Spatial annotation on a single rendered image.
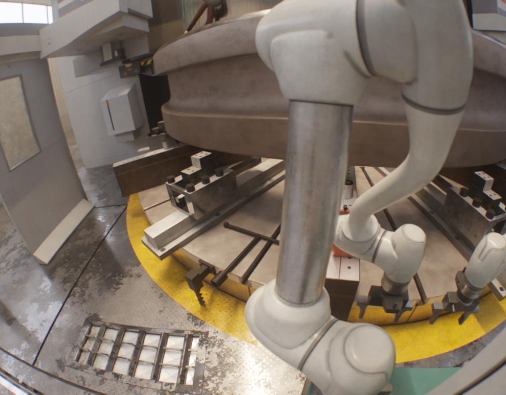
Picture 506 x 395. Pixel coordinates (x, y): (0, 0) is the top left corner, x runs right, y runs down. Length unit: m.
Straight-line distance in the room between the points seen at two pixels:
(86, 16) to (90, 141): 3.26
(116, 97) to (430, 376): 4.87
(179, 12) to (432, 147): 4.48
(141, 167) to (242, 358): 2.14
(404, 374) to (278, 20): 0.87
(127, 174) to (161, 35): 2.71
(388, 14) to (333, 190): 0.25
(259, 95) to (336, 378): 1.53
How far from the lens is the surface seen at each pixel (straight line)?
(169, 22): 4.66
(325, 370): 0.53
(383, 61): 0.32
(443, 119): 0.35
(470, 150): 1.85
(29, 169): 3.26
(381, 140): 1.46
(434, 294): 1.60
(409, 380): 0.82
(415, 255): 0.67
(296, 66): 0.34
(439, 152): 0.40
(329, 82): 0.33
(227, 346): 1.62
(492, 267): 0.80
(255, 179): 2.29
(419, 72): 0.32
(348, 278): 1.00
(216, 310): 1.77
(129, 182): 2.86
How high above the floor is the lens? 1.43
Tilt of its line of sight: 30 degrees down
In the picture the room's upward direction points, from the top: 7 degrees counter-clockwise
